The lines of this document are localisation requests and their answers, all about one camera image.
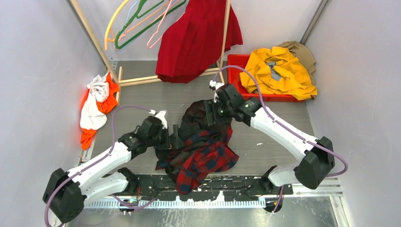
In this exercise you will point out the orange hanger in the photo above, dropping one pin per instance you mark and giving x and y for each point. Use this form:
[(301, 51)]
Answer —
[(109, 31)]

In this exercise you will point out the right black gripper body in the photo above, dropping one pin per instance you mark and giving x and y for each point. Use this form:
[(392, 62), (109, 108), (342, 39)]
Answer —
[(222, 112)]

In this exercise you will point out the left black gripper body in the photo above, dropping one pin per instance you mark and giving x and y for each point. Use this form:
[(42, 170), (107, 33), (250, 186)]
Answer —
[(153, 141)]

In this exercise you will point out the pink wire hanger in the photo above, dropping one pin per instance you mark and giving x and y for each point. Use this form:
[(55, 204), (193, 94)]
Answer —
[(165, 10)]

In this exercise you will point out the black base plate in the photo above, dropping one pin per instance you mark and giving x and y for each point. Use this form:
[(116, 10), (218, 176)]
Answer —
[(232, 187)]

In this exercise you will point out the red plastic bin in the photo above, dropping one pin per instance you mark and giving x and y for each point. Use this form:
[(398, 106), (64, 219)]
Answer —
[(241, 60)]

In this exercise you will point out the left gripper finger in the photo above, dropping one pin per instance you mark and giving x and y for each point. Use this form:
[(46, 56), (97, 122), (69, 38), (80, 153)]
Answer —
[(175, 141), (164, 141)]

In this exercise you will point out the light blue hanger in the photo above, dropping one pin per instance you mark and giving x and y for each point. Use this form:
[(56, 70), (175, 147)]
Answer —
[(129, 16)]

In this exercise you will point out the yellow garment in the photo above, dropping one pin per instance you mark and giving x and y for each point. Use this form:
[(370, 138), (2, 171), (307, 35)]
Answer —
[(276, 71)]

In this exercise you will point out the wooden clothes rack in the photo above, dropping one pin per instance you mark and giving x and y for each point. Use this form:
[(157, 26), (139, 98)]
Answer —
[(79, 13)]

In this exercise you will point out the tan garment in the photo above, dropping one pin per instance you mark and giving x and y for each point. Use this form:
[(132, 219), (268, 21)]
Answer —
[(302, 53)]

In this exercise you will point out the orange and white garment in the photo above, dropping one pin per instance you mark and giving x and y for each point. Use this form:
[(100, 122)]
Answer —
[(98, 101)]

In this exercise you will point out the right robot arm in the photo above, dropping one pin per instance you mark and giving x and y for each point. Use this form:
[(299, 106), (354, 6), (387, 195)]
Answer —
[(313, 162)]

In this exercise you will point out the dark plaid garment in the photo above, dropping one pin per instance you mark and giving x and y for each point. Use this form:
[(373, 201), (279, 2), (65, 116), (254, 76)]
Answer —
[(205, 150)]

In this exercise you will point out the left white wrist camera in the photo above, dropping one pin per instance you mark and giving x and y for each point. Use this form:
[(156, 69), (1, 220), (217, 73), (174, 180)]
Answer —
[(161, 115)]

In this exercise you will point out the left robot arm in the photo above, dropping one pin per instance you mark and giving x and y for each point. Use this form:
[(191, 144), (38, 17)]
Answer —
[(68, 192)]

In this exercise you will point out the red skirt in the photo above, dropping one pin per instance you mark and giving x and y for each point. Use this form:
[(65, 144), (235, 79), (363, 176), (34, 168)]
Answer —
[(195, 41)]

